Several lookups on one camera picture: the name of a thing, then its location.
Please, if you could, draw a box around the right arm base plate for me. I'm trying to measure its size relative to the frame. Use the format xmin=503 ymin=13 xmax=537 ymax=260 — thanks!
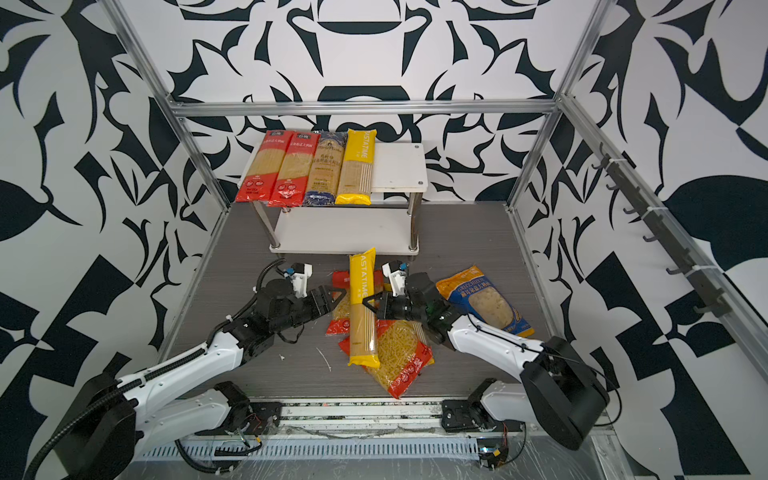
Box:
xmin=440 ymin=400 xmax=524 ymax=433

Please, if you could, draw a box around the red fusilli bag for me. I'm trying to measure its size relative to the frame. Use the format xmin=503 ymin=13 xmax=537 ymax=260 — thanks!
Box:
xmin=362 ymin=320 xmax=435 ymax=399
xmin=325 ymin=271 xmax=384 ymax=336

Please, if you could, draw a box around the white cable duct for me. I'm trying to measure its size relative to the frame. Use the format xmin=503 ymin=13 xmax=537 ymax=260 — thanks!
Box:
xmin=137 ymin=439 xmax=482 ymax=462

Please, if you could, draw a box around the orange blue pasta bag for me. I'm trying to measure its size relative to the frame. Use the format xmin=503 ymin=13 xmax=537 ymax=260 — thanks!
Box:
xmin=436 ymin=266 xmax=535 ymax=337

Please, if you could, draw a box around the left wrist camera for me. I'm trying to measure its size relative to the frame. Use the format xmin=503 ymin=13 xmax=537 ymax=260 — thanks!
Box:
xmin=283 ymin=263 xmax=313 ymax=298

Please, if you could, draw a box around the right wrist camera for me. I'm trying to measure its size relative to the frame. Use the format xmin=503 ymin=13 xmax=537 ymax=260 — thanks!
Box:
xmin=381 ymin=260 xmax=408 ymax=297

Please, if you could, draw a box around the orange blue spaghetti package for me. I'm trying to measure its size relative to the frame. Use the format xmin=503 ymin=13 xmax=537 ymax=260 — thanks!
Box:
xmin=303 ymin=132 xmax=347 ymax=207

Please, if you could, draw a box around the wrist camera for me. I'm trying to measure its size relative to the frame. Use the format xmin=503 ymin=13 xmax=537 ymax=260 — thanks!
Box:
xmin=381 ymin=260 xmax=408 ymax=297
xmin=283 ymin=263 xmax=313 ymax=298

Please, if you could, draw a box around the white two-tier shelf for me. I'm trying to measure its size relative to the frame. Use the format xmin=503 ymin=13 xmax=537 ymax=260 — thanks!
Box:
xmin=237 ymin=141 xmax=430 ymax=260

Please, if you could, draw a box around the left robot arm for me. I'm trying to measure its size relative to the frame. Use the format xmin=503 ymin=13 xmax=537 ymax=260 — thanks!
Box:
xmin=24 ymin=279 xmax=346 ymax=479

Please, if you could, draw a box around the yellow pastatime spaghetti package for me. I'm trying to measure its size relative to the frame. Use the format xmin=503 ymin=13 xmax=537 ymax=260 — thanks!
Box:
xmin=335 ymin=130 xmax=377 ymax=205

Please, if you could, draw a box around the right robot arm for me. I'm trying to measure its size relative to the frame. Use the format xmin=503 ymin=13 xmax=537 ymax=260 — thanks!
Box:
xmin=362 ymin=272 xmax=610 ymax=450

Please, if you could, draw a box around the wall hook rail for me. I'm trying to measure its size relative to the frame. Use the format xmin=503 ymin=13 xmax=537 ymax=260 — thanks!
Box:
xmin=594 ymin=144 xmax=733 ymax=318

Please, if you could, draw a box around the red spaghetti package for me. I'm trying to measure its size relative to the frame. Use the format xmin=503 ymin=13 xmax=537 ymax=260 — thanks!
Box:
xmin=235 ymin=130 xmax=295 ymax=203
xmin=267 ymin=132 xmax=320 ymax=207

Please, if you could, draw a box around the aluminium front rail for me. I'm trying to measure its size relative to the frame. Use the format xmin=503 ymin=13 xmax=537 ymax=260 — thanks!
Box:
xmin=137 ymin=393 xmax=617 ymax=443

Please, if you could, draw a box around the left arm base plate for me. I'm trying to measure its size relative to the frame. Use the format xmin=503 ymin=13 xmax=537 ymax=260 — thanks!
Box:
xmin=207 ymin=401 xmax=284 ymax=436

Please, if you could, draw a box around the aluminium cage frame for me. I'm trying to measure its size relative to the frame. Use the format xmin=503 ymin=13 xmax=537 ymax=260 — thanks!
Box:
xmin=102 ymin=1 xmax=767 ymax=376

